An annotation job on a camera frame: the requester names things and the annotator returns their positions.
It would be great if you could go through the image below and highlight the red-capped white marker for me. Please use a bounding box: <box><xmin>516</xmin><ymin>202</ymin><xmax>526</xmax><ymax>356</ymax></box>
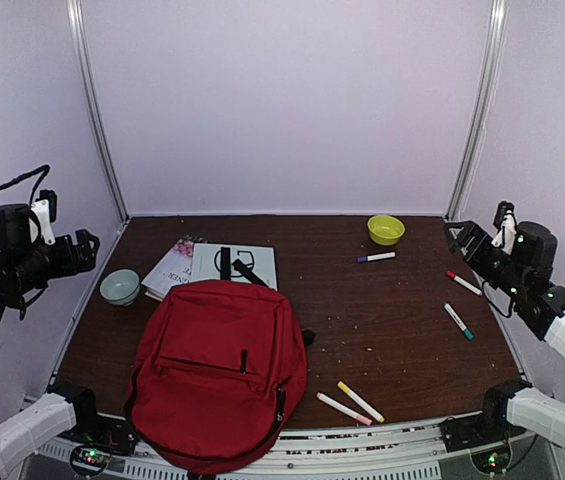
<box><xmin>445</xmin><ymin>270</ymin><xmax>483</xmax><ymax>296</ymax></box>

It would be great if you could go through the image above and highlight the teal-capped white marker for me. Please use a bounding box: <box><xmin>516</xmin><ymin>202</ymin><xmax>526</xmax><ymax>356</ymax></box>
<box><xmin>443</xmin><ymin>302</ymin><xmax>474</xmax><ymax>341</ymax></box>

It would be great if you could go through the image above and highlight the grey book with black logo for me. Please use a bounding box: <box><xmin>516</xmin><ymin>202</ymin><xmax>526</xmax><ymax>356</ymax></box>
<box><xmin>191</xmin><ymin>243</ymin><xmax>278</xmax><ymax>290</ymax></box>

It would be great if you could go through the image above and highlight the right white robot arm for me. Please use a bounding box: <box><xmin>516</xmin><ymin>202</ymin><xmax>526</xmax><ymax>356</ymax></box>
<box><xmin>444</xmin><ymin>213</ymin><xmax>565</xmax><ymax>451</ymax></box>

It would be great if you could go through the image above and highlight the pale green ceramic bowl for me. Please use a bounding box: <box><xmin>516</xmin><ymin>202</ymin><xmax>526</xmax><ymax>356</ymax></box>
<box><xmin>99</xmin><ymin>269</ymin><xmax>141</xmax><ymax>306</ymax></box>

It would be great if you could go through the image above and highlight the red backpack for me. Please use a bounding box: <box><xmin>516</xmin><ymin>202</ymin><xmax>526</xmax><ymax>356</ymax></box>
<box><xmin>123</xmin><ymin>246</ymin><xmax>317</xmax><ymax>474</ymax></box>

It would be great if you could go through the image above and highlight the white floral book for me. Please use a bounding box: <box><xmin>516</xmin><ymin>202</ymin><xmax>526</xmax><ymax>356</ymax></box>
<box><xmin>141</xmin><ymin>235</ymin><xmax>207</xmax><ymax>301</ymax></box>

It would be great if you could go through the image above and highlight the pink-capped white marker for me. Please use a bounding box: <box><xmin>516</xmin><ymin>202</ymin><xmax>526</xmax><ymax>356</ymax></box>
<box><xmin>316</xmin><ymin>392</ymin><xmax>372</xmax><ymax>426</ymax></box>

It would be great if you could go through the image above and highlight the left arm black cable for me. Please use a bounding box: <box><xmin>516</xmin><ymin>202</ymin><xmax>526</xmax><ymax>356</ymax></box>
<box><xmin>0</xmin><ymin>164</ymin><xmax>51</xmax><ymax>236</ymax></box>

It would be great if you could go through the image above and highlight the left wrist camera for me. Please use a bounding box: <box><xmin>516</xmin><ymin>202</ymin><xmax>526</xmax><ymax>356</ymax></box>
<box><xmin>29</xmin><ymin>189</ymin><xmax>57</xmax><ymax>246</ymax></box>

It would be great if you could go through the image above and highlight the left aluminium frame post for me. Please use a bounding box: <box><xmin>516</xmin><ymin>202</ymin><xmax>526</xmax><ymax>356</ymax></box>
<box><xmin>66</xmin><ymin>0</ymin><xmax>130</xmax><ymax>224</ymax></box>

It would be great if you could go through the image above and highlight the aluminium frame post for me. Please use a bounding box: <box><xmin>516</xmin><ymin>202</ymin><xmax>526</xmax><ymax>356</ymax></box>
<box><xmin>66</xmin><ymin>0</ymin><xmax>130</xmax><ymax>224</ymax></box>
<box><xmin>444</xmin><ymin>0</ymin><xmax>508</xmax><ymax>221</ymax></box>

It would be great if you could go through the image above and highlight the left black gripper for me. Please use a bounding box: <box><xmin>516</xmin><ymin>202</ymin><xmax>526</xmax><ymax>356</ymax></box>
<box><xmin>6</xmin><ymin>228</ymin><xmax>99</xmax><ymax>294</ymax></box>

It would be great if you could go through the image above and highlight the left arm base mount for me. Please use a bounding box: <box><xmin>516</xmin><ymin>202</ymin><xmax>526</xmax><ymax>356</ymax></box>
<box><xmin>46</xmin><ymin>383</ymin><xmax>139</xmax><ymax>479</ymax></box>

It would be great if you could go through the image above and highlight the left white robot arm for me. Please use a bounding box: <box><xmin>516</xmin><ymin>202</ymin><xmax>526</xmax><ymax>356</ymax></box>
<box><xmin>0</xmin><ymin>200</ymin><xmax>106</xmax><ymax>479</ymax></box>

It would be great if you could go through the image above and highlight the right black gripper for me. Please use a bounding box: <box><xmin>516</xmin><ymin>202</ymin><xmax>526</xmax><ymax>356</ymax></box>
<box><xmin>442</xmin><ymin>221</ymin><xmax>527</xmax><ymax>300</ymax></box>

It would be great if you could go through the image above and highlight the right aluminium frame post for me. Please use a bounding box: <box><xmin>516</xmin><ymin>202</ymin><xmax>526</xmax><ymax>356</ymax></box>
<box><xmin>444</xmin><ymin>0</ymin><xmax>508</xmax><ymax>221</ymax></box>

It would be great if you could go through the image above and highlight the yellow-capped white marker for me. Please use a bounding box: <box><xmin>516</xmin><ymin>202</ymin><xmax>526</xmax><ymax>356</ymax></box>
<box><xmin>337</xmin><ymin>381</ymin><xmax>385</xmax><ymax>423</ymax></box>

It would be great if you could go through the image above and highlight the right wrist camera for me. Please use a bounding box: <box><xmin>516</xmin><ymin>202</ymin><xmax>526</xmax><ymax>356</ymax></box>
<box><xmin>491</xmin><ymin>201</ymin><xmax>517</xmax><ymax>254</ymax></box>

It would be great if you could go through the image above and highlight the purple-capped white marker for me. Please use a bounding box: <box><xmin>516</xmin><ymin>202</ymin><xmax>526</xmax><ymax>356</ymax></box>
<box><xmin>357</xmin><ymin>252</ymin><xmax>396</xmax><ymax>264</ymax></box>

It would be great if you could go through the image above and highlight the yellow-green plastic bowl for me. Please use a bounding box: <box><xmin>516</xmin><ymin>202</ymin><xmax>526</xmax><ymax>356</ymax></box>
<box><xmin>367</xmin><ymin>215</ymin><xmax>406</xmax><ymax>246</ymax></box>

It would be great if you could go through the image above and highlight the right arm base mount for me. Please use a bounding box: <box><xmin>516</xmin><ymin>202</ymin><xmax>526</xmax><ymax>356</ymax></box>
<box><xmin>439</xmin><ymin>380</ymin><xmax>537</xmax><ymax>477</ymax></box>

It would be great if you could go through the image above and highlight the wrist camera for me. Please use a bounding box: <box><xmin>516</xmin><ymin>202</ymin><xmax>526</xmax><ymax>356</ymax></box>
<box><xmin>29</xmin><ymin>189</ymin><xmax>57</xmax><ymax>246</ymax></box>
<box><xmin>491</xmin><ymin>201</ymin><xmax>517</xmax><ymax>254</ymax></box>

